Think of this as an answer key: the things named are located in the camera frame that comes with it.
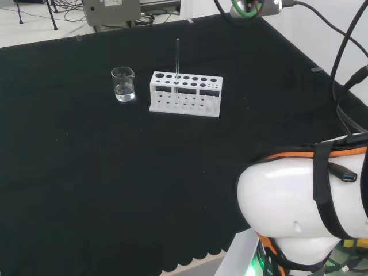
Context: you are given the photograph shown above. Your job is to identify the white test tube rack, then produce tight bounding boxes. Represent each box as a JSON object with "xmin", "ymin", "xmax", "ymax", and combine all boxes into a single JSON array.
[{"xmin": 148, "ymin": 71, "xmax": 224, "ymax": 119}]

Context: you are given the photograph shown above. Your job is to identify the clear glass rod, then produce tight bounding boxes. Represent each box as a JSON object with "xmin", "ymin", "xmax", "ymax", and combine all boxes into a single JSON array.
[{"xmin": 174, "ymin": 38, "xmax": 181, "ymax": 105}]

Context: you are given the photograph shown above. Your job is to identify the thin black cable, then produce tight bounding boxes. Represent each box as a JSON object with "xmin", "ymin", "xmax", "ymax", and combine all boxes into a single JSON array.
[{"xmin": 283, "ymin": 0, "xmax": 368, "ymax": 56}]

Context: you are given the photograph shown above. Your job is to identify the long curved black cable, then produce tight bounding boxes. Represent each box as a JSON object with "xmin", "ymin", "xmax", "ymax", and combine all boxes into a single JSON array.
[{"xmin": 331, "ymin": 2, "xmax": 368, "ymax": 101}]

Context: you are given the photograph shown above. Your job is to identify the black bench cloth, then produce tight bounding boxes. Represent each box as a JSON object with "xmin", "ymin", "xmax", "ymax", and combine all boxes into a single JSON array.
[{"xmin": 0, "ymin": 13, "xmax": 363, "ymax": 276}]

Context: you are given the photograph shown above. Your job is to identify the clear glass beaker with water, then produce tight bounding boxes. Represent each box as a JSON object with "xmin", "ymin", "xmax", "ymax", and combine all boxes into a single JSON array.
[{"xmin": 110, "ymin": 66, "xmax": 136, "ymax": 103}]

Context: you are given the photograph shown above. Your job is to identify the black tripod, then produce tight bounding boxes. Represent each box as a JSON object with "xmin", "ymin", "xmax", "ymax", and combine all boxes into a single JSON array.
[{"xmin": 13, "ymin": 0, "xmax": 60, "ymax": 31}]

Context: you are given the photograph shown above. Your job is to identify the grey equipment box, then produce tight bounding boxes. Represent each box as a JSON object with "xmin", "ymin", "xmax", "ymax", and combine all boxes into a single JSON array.
[{"xmin": 82, "ymin": 0, "xmax": 182, "ymax": 33}]

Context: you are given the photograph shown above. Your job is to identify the black blue USB connector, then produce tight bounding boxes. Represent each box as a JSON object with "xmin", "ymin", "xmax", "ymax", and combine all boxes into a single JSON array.
[{"xmin": 327, "ymin": 162, "xmax": 359, "ymax": 183}]

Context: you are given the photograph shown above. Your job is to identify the tangled black floor cables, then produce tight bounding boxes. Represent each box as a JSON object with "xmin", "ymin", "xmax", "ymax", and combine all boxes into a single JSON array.
[{"xmin": 56, "ymin": 0, "xmax": 87, "ymax": 22}]

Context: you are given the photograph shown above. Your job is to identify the black cable with thick plug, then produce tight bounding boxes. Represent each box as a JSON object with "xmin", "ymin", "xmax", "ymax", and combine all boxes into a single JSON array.
[{"xmin": 335, "ymin": 64, "xmax": 368, "ymax": 136}]

